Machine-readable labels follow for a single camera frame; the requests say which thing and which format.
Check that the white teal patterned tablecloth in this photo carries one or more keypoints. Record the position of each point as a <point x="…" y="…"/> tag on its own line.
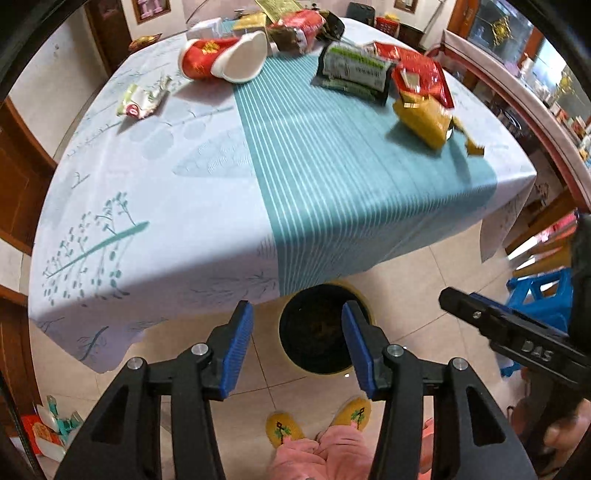
<point x="247" y="192"/>

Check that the pink trousers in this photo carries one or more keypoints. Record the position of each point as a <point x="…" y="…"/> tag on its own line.
<point x="340" y="452"/>

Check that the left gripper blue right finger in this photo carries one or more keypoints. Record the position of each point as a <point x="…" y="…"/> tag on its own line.
<point x="355" y="328"/>

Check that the golden fruit bowl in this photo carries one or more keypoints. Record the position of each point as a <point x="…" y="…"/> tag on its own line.
<point x="143" y="42"/>

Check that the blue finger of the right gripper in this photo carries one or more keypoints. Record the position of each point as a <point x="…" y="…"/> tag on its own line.
<point x="493" y="303"/>
<point x="478" y="315"/>

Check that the small red white wrapper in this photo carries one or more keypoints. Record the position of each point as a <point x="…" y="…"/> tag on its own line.
<point x="139" y="102"/>

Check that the green gold foil bag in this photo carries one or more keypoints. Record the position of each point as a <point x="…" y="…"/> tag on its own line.
<point x="276" y="9"/>

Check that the blue plastic stool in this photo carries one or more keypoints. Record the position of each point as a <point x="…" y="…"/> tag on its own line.
<point x="547" y="297"/>

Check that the yellow cardboard box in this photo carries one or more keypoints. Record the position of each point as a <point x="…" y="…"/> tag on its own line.
<point x="251" y="23"/>

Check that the yellow slipper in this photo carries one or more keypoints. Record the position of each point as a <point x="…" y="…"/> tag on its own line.
<point x="355" y="413"/>
<point x="282" y="428"/>

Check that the black space heater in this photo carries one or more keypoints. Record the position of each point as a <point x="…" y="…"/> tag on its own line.
<point x="363" y="13"/>

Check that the right yellow slipper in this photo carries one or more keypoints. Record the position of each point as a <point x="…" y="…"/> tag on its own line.
<point x="355" y="413"/>

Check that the left yellow slipper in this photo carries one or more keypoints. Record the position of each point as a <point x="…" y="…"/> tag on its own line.
<point x="282" y="428"/>

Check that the person right hand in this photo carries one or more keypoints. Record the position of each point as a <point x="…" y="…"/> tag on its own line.
<point x="564" y="435"/>

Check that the round black trash bin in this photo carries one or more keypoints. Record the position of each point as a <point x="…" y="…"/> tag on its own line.
<point x="310" y="328"/>

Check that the black wrapper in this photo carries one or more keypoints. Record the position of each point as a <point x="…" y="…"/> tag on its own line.
<point x="333" y="28"/>

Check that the red tea box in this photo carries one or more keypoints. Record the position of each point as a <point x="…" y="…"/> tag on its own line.
<point x="295" y="33"/>

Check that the red white paper cup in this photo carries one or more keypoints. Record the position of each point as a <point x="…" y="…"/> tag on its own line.
<point x="236" y="60"/>

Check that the yellow plastic bag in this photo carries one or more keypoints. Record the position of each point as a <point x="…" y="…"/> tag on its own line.
<point x="432" y="122"/>

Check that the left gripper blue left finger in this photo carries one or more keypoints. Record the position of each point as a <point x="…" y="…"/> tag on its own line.
<point x="235" y="342"/>

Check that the pink covered side table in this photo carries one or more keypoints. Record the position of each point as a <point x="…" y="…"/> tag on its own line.
<point x="538" y="117"/>

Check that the dark green snack packet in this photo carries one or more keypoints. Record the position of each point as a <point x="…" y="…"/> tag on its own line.
<point x="354" y="71"/>

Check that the red basket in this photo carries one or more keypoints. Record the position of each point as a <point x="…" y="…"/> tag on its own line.
<point x="388" y="25"/>

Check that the red foil snack bag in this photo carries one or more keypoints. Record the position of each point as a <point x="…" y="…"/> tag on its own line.
<point x="415" y="73"/>

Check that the white small carton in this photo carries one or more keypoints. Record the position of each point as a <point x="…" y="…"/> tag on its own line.
<point x="206" y="29"/>

